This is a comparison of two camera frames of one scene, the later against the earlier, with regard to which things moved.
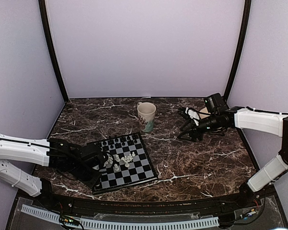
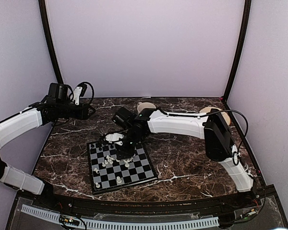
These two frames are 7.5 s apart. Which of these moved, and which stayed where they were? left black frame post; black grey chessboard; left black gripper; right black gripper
Moved: right black gripper; left black gripper
Stayed: black grey chessboard; left black frame post
